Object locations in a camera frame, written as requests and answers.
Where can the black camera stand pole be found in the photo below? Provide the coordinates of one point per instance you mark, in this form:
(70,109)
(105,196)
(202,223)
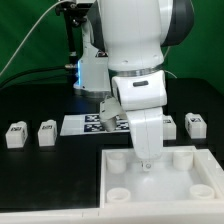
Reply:
(74,17)

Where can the white marker sheet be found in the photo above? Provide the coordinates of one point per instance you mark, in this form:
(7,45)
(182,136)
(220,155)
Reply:
(85,124)

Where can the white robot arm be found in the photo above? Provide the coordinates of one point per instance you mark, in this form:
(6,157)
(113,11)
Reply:
(132,33)

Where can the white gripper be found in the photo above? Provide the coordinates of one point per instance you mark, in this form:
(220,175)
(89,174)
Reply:
(146,128)

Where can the white square table top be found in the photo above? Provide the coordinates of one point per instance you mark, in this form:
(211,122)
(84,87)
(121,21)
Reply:
(180,174)

